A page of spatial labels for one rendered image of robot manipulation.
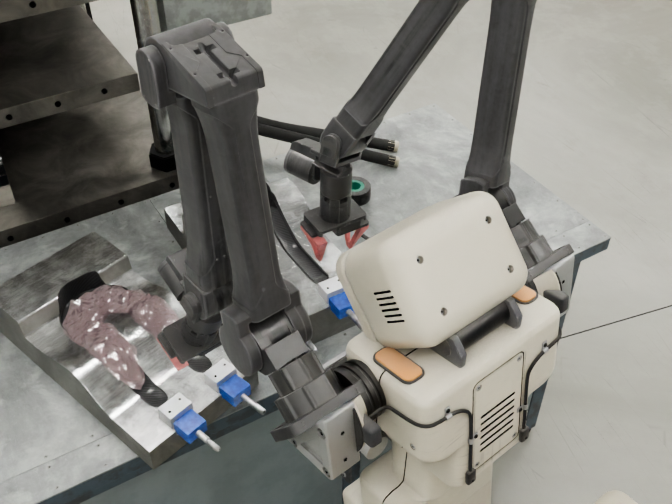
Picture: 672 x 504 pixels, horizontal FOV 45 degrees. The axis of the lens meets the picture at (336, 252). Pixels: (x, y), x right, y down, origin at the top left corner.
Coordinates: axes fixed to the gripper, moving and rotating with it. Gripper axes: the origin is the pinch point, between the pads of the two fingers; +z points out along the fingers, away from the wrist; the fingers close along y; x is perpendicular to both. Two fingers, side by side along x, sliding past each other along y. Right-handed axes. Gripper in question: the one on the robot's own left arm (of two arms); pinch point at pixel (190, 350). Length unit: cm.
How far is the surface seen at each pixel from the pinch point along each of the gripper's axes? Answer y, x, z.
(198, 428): 3.7, 10.8, 9.3
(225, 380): -5.8, 5.7, 11.1
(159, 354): 0.2, -6.3, 17.1
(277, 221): -38.6, -20.1, 19.9
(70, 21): -38, -108, 49
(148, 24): -39, -75, 16
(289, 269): -32.5, -8.3, 16.5
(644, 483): -111, 84, 69
